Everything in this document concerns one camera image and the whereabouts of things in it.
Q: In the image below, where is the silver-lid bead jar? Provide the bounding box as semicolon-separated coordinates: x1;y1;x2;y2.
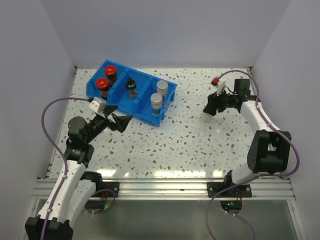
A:
156;80;168;96
150;93;163;118

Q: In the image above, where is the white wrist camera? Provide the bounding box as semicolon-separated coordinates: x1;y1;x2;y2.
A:
211;77;226;96
88;97;106;117

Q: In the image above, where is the red-lid sauce jar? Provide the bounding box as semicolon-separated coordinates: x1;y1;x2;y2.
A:
95;78;111;100
104;65;118;85

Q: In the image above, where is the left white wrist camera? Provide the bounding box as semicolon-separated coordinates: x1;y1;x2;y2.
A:
88;97;106;117

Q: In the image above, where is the blue three-compartment plastic bin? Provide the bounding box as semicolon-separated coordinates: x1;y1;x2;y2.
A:
86;60;178;127

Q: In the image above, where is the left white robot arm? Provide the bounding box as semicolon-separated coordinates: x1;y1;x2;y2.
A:
24;101;133;240

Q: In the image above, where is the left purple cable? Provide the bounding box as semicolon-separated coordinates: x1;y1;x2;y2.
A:
39;97;117;240

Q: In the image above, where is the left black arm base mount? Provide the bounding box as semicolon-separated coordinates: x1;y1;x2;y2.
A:
81;171;120;198

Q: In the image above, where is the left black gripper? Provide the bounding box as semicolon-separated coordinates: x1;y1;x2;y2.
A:
84;104;132;144

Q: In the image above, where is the aluminium frame rail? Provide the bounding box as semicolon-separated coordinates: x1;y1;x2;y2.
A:
32;177;293;201

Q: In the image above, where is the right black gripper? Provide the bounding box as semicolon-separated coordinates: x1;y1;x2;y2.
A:
204;86;237;116

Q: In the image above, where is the black-cap white spice bottle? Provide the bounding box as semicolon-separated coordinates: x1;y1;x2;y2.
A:
201;112;215;123

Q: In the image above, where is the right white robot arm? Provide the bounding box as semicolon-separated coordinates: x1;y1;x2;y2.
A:
203;77;292;197

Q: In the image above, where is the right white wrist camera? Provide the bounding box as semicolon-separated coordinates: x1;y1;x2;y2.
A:
211;77;226;96

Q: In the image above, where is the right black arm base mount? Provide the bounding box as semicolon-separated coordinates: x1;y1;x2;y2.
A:
206;176;253;198

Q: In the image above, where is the black-cap brown spice bottle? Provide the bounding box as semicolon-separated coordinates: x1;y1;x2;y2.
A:
125;77;138;100

